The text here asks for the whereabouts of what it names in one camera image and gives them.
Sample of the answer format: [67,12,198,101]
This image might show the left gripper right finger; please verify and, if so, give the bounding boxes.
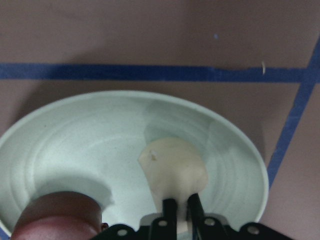
[187,193,207,240]

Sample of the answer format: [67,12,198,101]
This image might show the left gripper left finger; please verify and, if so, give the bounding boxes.
[162,198,178,240]

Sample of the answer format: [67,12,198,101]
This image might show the white steamed bun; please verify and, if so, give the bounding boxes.
[138,137,209,234]

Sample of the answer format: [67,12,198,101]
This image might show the light green plate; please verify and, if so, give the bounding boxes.
[0,91,269,235]

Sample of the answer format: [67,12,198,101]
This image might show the brown steamed bun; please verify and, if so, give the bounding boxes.
[11,191,102,240]

